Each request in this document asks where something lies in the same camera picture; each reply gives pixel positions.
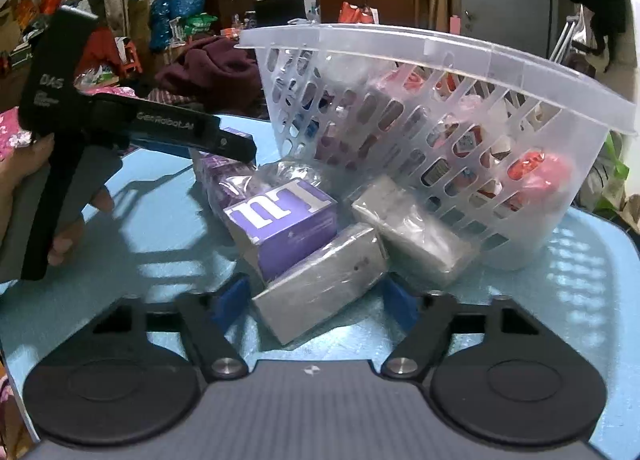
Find red round snack packet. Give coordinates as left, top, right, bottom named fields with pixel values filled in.
left=507, top=150, right=575, bottom=201

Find grey box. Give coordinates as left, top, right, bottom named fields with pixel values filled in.
left=251, top=223, right=390, bottom=346
left=351, top=176, right=473, bottom=288

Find blue plastic bag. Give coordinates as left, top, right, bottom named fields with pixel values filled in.
left=150, top=0, right=206, bottom=52

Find grey door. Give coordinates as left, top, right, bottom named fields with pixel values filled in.
left=460, top=0, right=556, bottom=61

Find red plastic stool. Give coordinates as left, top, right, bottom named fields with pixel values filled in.
left=117, top=38, right=144, bottom=76

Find red cloth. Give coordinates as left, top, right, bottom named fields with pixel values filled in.
left=82, top=28, right=123, bottom=76

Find green plastic bag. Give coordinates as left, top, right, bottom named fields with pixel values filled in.
left=587, top=133, right=631, bottom=215

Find person's left hand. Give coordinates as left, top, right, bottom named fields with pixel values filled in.
left=0, top=134, right=114, bottom=284

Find pink floral blanket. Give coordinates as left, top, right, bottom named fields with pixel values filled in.
left=0, top=110, right=34, bottom=162

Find purple box with white print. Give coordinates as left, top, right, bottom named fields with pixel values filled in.
left=223, top=180, right=337, bottom=282

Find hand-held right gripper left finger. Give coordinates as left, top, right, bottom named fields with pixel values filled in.
left=90, top=274, right=251, bottom=382

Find white plastic basket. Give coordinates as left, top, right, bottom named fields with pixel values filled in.
left=235, top=23, right=640, bottom=271

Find small green basket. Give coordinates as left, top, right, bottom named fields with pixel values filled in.
left=185, top=13, right=219, bottom=37

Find black television screen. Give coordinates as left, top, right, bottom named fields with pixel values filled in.
left=255, top=0, right=307, bottom=29

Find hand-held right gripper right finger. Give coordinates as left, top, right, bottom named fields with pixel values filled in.
left=382, top=273, right=543, bottom=382

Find small red box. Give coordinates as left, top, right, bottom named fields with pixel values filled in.
left=385, top=68, right=451, bottom=107

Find maroon blanket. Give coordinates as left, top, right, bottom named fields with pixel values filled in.
left=155, top=35, right=266, bottom=116

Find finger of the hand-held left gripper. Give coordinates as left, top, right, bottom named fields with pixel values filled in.
left=92, top=93, right=257, bottom=164

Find metal crutches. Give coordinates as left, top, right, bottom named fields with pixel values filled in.
left=550, top=5, right=589, bottom=64

